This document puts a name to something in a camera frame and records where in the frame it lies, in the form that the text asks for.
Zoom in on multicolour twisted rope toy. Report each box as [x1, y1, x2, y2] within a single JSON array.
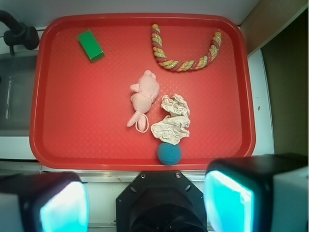
[[151, 24, 222, 72]]

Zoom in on crumpled white paper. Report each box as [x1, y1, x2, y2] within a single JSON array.
[[151, 94, 191, 145]]

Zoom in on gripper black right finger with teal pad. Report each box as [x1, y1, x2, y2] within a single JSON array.
[[203, 153, 309, 232]]

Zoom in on pink plush bunny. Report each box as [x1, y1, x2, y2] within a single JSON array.
[[127, 70, 160, 133]]

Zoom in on metal sink basin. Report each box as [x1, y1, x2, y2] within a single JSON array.
[[0, 51, 38, 137]]

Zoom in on red plastic tray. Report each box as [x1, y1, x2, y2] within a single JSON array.
[[30, 14, 255, 171]]

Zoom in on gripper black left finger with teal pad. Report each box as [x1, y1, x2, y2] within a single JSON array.
[[0, 172, 89, 232]]

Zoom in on blue felt ball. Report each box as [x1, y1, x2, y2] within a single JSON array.
[[157, 143, 182, 166]]

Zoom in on green rectangular block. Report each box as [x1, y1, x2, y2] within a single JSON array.
[[77, 30, 105, 62]]

